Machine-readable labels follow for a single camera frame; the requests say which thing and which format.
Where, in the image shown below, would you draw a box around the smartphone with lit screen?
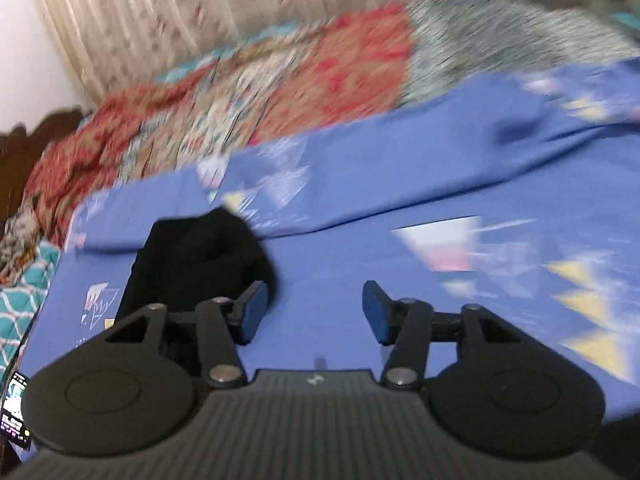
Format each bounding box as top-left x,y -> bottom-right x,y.
1,372 -> 32,450

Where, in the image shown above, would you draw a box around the teal patterned cloth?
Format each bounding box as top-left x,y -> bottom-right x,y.
0,240 -> 61,386

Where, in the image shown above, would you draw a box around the black pants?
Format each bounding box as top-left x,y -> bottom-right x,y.
115,206 -> 278,376

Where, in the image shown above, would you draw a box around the dark wooden headboard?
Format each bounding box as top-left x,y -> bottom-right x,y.
0,106 -> 85,223

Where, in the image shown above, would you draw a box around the red floral patchwork quilt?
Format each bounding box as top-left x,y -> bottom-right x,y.
1,0 -> 639,286

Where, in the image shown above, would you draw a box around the blue patterned bedsheet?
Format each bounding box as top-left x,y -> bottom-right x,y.
20,58 -> 639,417

